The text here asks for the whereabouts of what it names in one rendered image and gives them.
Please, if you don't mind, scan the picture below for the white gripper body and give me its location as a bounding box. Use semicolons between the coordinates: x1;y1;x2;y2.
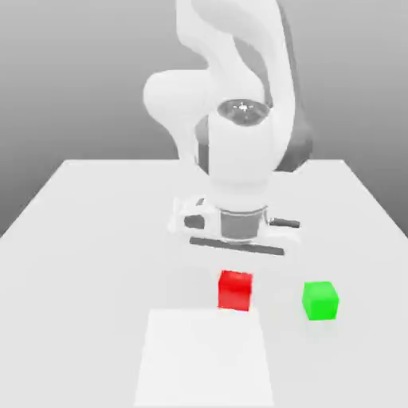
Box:
186;232;303;265

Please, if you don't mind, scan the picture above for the small red cube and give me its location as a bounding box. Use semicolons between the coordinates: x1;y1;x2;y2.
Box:
217;269;254;312

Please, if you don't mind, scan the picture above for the small green cube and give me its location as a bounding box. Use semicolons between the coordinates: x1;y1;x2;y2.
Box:
301;280;340;322

